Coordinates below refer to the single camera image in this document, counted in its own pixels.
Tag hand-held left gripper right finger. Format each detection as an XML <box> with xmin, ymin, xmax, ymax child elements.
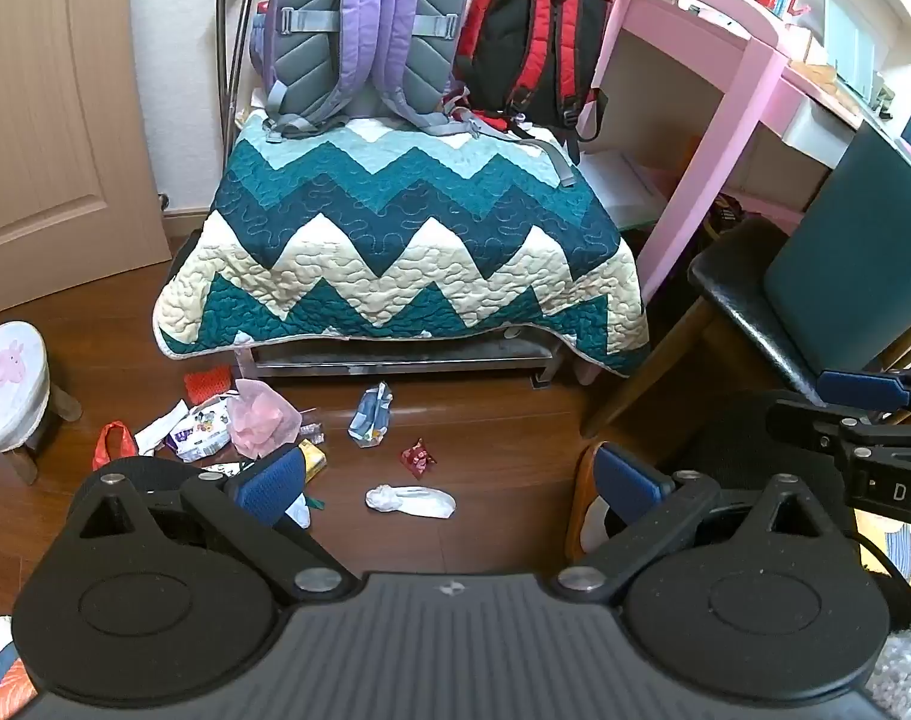
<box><xmin>556</xmin><ymin>442</ymin><xmax>850</xmax><ymax>605</ymax></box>

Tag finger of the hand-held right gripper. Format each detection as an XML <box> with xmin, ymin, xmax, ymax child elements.
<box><xmin>768</xmin><ymin>396</ymin><xmax>868</xmax><ymax>458</ymax></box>
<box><xmin>816</xmin><ymin>367</ymin><xmax>911</xmax><ymax>413</ymax></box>

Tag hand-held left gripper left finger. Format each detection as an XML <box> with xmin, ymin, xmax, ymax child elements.
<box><xmin>71</xmin><ymin>444</ymin><xmax>359</xmax><ymax>605</ymax></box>

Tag red mesh net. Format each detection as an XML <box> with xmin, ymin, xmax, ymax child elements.
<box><xmin>183</xmin><ymin>367</ymin><xmax>233</xmax><ymax>406</ymax></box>

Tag teal bin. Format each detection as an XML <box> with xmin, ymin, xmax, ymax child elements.
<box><xmin>762</xmin><ymin>124</ymin><xmax>911</xmax><ymax>391</ymax></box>

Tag round wooden rimmed object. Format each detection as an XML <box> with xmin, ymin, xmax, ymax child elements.
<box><xmin>564</xmin><ymin>441</ymin><xmax>614</xmax><ymax>563</ymax></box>

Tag white yellow printed curtain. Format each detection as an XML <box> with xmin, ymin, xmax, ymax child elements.
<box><xmin>852</xmin><ymin>514</ymin><xmax>911</xmax><ymax>593</ymax></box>

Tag pink plastic bag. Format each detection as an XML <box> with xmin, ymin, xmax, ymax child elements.
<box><xmin>225</xmin><ymin>379</ymin><xmax>304</xmax><ymax>460</ymax></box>

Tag purple white snack packet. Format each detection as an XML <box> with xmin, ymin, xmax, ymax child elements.
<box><xmin>166</xmin><ymin>394</ymin><xmax>235</xmax><ymax>464</ymax></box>

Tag blue white crumpled packet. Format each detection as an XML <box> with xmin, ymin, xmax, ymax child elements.
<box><xmin>348</xmin><ymin>381</ymin><xmax>395</xmax><ymax>449</ymax></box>

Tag white crumpled wrapper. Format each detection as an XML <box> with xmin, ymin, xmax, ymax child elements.
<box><xmin>364</xmin><ymin>484</ymin><xmax>456</xmax><ymax>520</ymax></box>

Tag red candy wrapper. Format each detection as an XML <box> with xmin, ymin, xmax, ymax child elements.
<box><xmin>399</xmin><ymin>439</ymin><xmax>437</xmax><ymax>478</ymax></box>

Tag wooden chair black seat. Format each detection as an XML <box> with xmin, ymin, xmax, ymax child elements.
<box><xmin>579</xmin><ymin>217</ymin><xmax>911</xmax><ymax>440</ymax></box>

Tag red plastic bag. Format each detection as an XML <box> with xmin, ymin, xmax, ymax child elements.
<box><xmin>93</xmin><ymin>421</ymin><xmax>139</xmax><ymax>472</ymax></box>

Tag white fluffy rug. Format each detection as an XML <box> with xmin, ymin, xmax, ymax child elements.
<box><xmin>864</xmin><ymin>626</ymin><xmax>911</xmax><ymax>720</ymax></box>

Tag dark bag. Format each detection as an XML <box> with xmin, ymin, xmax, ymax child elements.
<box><xmin>706</xmin><ymin>193</ymin><xmax>748</xmax><ymax>241</ymax></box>

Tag white desk drawer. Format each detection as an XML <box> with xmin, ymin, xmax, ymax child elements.
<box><xmin>781</xmin><ymin>94</ymin><xmax>861</xmax><ymax>158</ymax></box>

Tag teal cream zigzag quilt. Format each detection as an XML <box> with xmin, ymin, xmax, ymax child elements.
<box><xmin>151</xmin><ymin>109</ymin><xmax>651</xmax><ymax>380</ymax></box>

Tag small pig print stool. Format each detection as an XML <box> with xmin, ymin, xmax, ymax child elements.
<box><xmin>0</xmin><ymin>321</ymin><xmax>83</xmax><ymax>487</ymax></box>

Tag orange white cloth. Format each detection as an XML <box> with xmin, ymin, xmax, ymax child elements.
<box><xmin>0</xmin><ymin>615</ymin><xmax>40</xmax><ymax>720</ymax></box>

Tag green book stand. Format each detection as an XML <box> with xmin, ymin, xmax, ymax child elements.
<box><xmin>826</xmin><ymin>0</ymin><xmax>876</xmax><ymax>102</ymax></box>

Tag pink desk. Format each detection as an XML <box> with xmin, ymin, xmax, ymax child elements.
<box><xmin>579</xmin><ymin>0</ymin><xmax>902</xmax><ymax>308</ymax></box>

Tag grey metal poles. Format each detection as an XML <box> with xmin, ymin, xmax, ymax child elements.
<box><xmin>206</xmin><ymin>0</ymin><xmax>270</xmax><ymax>188</ymax></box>

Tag red black backpack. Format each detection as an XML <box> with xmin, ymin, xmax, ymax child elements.
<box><xmin>451</xmin><ymin>0</ymin><xmax>614</xmax><ymax>166</ymax></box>

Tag purple grey backpack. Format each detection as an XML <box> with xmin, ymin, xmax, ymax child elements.
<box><xmin>249</xmin><ymin>0</ymin><xmax>477</xmax><ymax>143</ymax></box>

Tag black cable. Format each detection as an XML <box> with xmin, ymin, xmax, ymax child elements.
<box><xmin>849</xmin><ymin>517</ymin><xmax>910</xmax><ymax>578</ymax></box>

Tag metal bench frame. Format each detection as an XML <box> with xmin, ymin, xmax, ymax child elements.
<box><xmin>234</xmin><ymin>330</ymin><xmax>569</xmax><ymax>391</ymax></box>

